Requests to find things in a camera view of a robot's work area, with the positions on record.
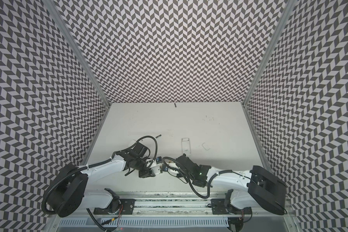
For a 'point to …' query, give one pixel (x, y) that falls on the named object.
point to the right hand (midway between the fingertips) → (176, 163)
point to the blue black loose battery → (175, 105)
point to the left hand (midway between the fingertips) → (151, 170)
